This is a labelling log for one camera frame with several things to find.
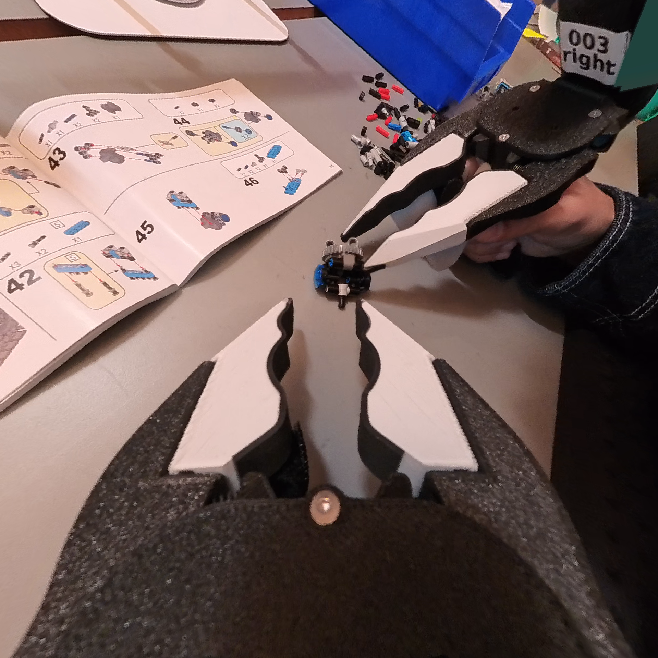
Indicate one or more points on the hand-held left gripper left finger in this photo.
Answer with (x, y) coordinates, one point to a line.
(236, 401)

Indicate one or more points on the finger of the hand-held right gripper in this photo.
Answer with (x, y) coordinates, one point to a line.
(442, 221)
(426, 164)

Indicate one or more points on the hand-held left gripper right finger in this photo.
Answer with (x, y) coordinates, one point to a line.
(416, 411)

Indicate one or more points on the black brick assembly blue wheels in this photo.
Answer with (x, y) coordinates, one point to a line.
(339, 272)

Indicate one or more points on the person's right forearm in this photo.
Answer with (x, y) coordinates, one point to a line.
(617, 267)

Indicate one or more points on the person's right hand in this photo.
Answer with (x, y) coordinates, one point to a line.
(565, 221)

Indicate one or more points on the pile of small brick parts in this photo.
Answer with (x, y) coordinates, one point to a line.
(396, 154)

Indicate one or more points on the blue plastic bin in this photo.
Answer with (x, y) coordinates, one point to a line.
(421, 41)

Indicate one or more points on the open instruction booklet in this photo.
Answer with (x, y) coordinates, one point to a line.
(154, 205)

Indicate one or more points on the white stand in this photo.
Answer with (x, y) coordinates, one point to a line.
(154, 20)

